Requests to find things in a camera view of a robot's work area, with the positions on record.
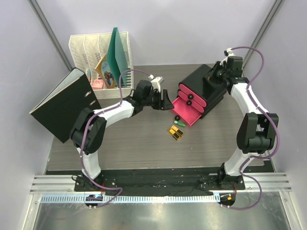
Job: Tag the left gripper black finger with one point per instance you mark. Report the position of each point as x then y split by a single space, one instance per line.
158 106
166 103

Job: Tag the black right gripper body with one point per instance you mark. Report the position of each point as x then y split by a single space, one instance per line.
218 74

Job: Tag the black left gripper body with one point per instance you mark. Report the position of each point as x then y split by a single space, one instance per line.
155 96

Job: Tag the black drawer organizer box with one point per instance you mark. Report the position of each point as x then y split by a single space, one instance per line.
198 82

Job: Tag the black top drawer knob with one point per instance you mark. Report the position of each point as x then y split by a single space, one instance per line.
190 96

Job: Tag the pink bottom drawer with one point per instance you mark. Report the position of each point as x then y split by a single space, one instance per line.
188 114

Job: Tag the pink drawer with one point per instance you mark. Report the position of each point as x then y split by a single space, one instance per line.
196 98
188 114
194 104

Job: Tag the pink top drawer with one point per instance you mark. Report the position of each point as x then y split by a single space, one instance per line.
196 98

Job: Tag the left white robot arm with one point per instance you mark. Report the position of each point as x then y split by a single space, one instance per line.
89 129

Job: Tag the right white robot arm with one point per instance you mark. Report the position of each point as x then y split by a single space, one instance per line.
256 134

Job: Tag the green lip balm tube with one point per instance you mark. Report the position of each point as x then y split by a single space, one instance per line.
179 123

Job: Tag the gold lipstick case left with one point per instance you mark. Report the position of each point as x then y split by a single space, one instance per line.
173 130

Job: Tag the green plastic folder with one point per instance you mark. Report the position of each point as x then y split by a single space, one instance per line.
116 57

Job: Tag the pink sticky note pad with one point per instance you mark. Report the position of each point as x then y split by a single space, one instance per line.
98 84

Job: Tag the colourful picture booklet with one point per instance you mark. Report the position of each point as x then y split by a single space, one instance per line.
104 73

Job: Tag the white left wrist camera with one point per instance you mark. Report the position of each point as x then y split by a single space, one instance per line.
156 82

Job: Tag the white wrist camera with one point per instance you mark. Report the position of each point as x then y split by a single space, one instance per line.
156 82
229 52

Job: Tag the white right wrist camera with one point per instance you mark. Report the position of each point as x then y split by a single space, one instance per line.
229 52

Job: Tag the black ring binder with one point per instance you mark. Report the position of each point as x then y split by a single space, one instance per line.
59 110

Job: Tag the aluminium rail frame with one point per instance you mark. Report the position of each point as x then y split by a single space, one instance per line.
266 203

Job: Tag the white slotted cable duct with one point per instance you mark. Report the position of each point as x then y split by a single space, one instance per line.
95 198

